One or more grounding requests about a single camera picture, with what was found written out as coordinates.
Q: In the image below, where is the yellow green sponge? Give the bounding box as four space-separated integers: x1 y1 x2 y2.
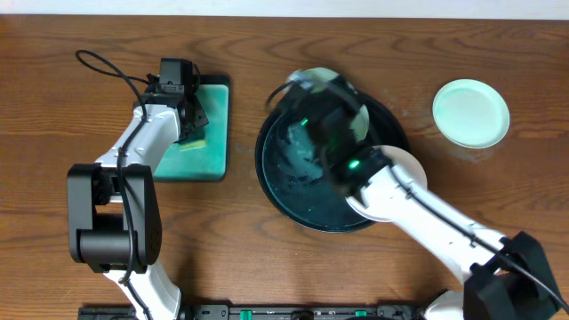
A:
178 138 206 151

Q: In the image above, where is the green plate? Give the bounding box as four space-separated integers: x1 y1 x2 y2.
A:
432 79 510 149
286 67 370 142

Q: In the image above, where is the white plate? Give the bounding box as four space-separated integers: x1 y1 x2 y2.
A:
346 146 428 222

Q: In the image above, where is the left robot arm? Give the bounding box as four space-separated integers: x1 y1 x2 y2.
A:
67 94 206 319

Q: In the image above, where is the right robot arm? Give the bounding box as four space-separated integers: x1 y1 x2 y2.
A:
276 69 568 319

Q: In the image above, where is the rectangular tray with soapy water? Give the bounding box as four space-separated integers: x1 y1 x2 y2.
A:
154 75 231 182

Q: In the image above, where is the round dark tray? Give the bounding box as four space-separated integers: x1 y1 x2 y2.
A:
254 86 412 234

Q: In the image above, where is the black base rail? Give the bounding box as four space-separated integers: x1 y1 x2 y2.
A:
77 303 445 320

